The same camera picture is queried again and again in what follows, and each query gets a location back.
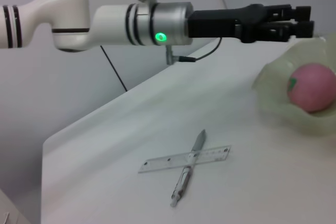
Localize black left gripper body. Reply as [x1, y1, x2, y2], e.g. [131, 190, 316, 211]
[187, 3, 271, 45]

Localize silver clear pen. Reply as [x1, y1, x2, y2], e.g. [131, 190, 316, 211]
[170, 129, 207, 208]

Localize clear plastic ruler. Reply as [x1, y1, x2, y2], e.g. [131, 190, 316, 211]
[138, 144, 232, 174]

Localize thin black camera cable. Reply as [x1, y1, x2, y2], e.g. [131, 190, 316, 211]
[58, 0, 129, 92]

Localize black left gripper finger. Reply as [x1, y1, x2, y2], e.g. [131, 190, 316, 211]
[262, 20, 315, 42]
[263, 4, 312, 22]

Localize pink peach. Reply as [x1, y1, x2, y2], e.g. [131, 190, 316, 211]
[286, 63, 336, 113]

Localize beige box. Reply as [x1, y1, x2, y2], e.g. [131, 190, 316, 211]
[0, 189, 32, 224]

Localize left gripper cable with connectors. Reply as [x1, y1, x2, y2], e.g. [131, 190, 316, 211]
[165, 37, 223, 65]

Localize translucent green fruit bowl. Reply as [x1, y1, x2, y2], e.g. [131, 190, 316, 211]
[250, 31, 336, 138]

